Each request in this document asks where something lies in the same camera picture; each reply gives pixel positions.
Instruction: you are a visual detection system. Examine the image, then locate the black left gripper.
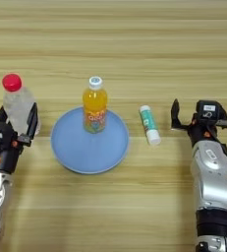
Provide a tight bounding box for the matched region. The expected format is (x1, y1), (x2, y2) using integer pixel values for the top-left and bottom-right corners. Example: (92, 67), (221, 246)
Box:
(0, 101), (40, 175)

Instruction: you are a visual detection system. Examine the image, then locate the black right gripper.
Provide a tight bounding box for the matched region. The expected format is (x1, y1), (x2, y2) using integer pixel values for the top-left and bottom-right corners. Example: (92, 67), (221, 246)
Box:
(170, 97), (227, 148)

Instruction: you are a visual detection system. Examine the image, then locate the clear water bottle red cap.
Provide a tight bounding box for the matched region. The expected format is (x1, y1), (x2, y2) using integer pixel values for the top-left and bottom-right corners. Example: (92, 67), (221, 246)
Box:
(1, 73), (41, 137)

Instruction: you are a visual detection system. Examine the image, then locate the orange juice bottle white cap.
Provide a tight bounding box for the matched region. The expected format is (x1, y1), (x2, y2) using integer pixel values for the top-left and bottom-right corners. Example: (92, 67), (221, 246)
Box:
(82, 75), (109, 135)

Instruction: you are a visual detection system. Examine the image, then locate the green and white glue stick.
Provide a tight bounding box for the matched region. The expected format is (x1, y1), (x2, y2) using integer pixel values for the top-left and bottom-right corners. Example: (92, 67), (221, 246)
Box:
(139, 104), (163, 147)

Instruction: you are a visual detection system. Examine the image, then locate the blue round plate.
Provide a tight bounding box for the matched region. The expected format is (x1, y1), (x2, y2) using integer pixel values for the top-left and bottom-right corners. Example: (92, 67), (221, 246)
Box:
(49, 105), (132, 175)

